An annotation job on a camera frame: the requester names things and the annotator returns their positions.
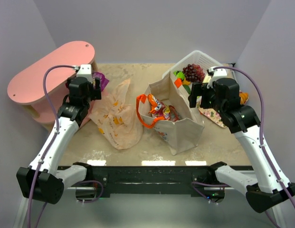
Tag purple snack bag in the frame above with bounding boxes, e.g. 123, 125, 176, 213
92, 72, 109, 92

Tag green watermelon ball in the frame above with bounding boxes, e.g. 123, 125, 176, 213
173, 71, 185, 81

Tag orange banana print plastic bag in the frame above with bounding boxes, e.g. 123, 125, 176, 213
88, 79, 143, 150

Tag orange yellow snack bag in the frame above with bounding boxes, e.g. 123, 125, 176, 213
147, 94, 171, 120

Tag canvas tote bag orange handles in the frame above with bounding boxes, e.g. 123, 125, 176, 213
136, 73, 204, 155

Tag red snack bag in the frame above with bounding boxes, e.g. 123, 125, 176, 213
169, 105, 182, 122

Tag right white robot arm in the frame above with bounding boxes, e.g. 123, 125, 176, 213
188, 78, 295, 213

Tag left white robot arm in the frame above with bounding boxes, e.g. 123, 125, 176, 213
16, 76, 101, 204

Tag dark green lime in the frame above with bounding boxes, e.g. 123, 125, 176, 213
183, 85, 191, 95

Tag orange star shaped toy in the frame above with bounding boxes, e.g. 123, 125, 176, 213
182, 79, 190, 86

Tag purple grape bunch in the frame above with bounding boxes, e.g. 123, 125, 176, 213
182, 64, 205, 83

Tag orange bread toy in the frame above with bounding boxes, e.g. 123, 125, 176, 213
239, 91, 249, 105

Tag floral pattern tray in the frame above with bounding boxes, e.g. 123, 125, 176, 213
197, 100, 226, 128

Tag white plastic basket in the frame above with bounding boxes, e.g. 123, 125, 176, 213
162, 50, 223, 83

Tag pink three tier shelf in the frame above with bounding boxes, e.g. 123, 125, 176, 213
7, 41, 97, 131

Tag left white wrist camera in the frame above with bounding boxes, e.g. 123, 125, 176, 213
73, 64, 93, 83

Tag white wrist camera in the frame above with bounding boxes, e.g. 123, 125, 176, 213
73, 64, 93, 83
203, 66, 228, 89

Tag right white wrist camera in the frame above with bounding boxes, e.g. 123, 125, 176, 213
203, 66, 228, 89

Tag black base mount frame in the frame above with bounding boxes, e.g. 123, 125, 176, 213
57, 161, 257, 200

